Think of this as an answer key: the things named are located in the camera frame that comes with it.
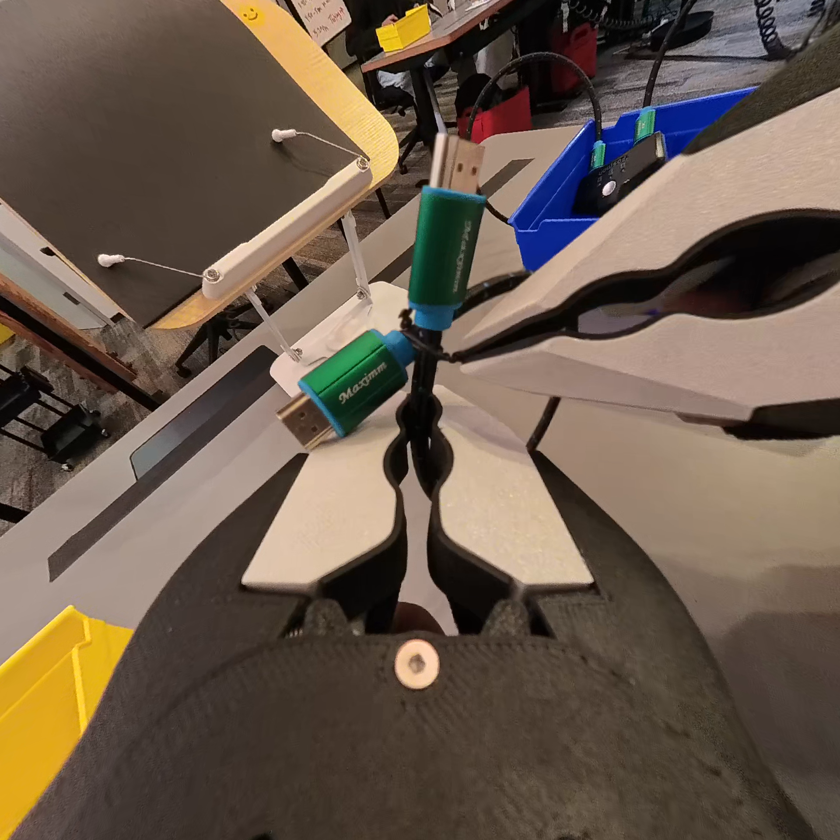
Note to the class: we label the yellow plastic bin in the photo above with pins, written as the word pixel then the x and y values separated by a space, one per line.
pixel 46 722

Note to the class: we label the black hdmi switch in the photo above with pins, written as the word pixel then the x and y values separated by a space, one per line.
pixel 624 177

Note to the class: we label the blue plastic bin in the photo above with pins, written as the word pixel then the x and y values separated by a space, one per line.
pixel 551 210

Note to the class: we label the small yellow bin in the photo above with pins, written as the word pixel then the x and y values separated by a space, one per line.
pixel 404 29

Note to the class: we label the white laptop stand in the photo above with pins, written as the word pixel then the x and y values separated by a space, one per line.
pixel 282 243

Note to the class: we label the wooden desk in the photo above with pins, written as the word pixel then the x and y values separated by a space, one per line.
pixel 460 26

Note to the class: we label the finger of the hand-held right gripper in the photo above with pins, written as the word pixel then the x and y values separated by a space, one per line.
pixel 656 374
pixel 709 197

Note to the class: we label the wooden board with black surface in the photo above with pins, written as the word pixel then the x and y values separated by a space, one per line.
pixel 145 145

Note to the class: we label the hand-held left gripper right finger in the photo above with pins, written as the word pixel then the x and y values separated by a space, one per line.
pixel 519 525

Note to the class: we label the whiteboard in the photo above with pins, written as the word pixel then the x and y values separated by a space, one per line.
pixel 322 20

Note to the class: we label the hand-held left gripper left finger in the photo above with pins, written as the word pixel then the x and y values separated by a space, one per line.
pixel 322 525

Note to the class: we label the black metal cart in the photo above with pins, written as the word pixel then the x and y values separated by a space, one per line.
pixel 46 414

